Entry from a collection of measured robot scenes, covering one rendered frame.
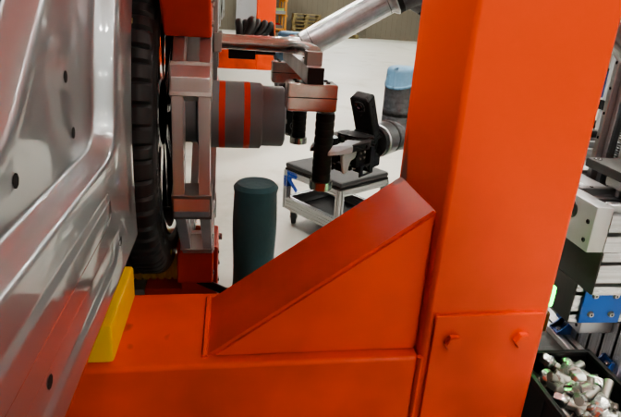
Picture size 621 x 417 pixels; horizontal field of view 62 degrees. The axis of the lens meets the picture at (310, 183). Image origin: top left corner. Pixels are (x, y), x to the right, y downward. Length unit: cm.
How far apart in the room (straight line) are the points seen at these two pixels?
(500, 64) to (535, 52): 4
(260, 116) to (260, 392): 57
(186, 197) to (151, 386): 34
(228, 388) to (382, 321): 20
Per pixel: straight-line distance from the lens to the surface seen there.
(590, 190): 116
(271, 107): 105
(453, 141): 57
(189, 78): 83
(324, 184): 96
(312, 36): 140
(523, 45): 58
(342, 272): 60
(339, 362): 65
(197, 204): 88
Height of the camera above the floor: 107
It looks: 19 degrees down
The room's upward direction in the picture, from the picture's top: 4 degrees clockwise
